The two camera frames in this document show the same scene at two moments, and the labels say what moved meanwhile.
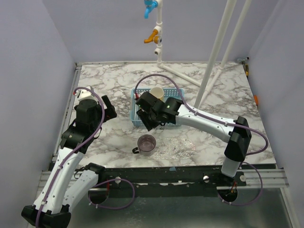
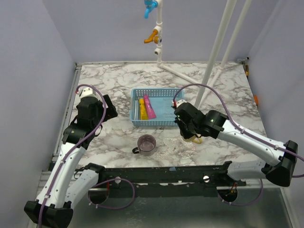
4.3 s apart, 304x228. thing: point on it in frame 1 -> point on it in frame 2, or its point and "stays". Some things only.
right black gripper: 149,125 -> 185,135
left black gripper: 109,112 stays
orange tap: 153,37 stays
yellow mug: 158,92 -> 194,139
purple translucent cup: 147,145 stays
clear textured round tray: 175,148 stays
